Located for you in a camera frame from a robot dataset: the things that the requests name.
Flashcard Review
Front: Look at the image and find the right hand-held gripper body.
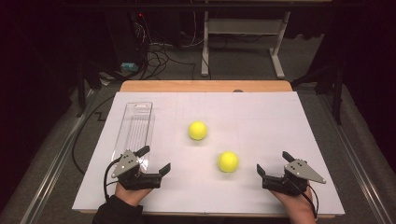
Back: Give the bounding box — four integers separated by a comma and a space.
262, 159, 327, 197

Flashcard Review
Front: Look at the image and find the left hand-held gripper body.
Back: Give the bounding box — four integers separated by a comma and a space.
110, 148, 163, 191

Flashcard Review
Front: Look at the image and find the clear plastic container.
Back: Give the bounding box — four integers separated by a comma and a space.
111, 101, 156, 174

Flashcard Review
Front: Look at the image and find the yellow tennis ball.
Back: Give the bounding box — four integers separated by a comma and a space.
188, 120, 208, 141
217, 150, 241, 174

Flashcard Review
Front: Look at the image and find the person's right hand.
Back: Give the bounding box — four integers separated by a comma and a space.
269, 186, 316, 217

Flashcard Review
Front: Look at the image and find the person's left hand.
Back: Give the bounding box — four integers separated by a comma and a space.
114, 183, 154, 207

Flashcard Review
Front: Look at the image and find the dark metal stand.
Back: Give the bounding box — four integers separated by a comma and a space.
75, 60, 105, 119
291, 60, 346, 126

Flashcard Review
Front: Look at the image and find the teal box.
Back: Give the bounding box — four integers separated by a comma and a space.
120, 62, 140, 73

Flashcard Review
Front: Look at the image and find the wooden table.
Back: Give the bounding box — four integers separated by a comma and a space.
78, 79, 335, 219

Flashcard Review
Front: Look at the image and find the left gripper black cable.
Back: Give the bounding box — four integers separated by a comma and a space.
103, 158, 121, 203

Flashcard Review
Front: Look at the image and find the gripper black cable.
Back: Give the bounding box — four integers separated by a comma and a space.
305, 184, 320, 220
103, 158, 121, 203

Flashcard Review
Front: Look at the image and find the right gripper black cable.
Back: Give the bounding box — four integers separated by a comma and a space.
305, 184, 320, 220

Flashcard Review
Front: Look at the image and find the aluminium rail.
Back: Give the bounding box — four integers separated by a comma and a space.
317, 92, 396, 224
19, 89, 99, 224

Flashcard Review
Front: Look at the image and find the long black floor cable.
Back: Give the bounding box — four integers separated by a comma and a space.
71, 94, 117, 175

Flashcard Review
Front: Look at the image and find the tangle of cables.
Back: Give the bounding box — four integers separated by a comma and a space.
134, 11, 204, 81

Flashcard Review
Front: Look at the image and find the white metal desk frame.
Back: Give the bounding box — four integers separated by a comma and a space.
200, 10, 292, 80

